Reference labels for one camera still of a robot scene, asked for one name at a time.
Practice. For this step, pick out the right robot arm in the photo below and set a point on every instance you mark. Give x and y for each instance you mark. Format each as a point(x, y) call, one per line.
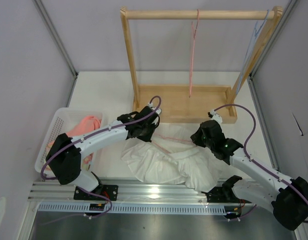
point(286, 198)

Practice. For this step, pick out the slotted cable duct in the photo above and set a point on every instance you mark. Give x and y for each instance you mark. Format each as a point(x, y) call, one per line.
point(218, 210)

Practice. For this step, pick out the blue wire hanger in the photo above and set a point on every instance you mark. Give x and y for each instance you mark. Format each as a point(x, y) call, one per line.
point(252, 42)

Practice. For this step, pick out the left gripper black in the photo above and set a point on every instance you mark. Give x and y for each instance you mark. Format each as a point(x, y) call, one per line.
point(147, 138)

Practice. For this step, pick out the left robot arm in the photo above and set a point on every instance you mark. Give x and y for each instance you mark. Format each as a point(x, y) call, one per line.
point(67, 153)

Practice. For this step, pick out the pink cloth in basket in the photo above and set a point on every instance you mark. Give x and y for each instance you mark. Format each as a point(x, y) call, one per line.
point(86, 125)

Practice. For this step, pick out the wooden hanger rack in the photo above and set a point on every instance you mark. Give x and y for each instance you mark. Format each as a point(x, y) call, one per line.
point(177, 106)

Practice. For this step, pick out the pink wire hanger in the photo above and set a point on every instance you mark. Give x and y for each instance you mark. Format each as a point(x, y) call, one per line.
point(194, 28)
point(170, 144)

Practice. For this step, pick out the white skirt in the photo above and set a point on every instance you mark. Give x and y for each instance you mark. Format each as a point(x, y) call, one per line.
point(196, 168)

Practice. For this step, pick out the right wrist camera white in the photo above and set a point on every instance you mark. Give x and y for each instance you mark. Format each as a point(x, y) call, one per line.
point(215, 116)

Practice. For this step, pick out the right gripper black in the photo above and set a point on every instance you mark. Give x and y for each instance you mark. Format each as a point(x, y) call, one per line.
point(195, 138)

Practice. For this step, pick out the aluminium mounting rail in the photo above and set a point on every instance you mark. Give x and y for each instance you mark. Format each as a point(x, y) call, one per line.
point(129, 191)

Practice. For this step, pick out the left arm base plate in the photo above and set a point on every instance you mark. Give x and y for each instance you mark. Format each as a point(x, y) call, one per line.
point(108, 191)

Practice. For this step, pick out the white laundry basket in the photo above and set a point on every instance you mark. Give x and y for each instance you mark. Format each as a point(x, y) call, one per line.
point(63, 121)

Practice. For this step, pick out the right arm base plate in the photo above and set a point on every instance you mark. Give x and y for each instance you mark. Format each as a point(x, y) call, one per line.
point(220, 194)

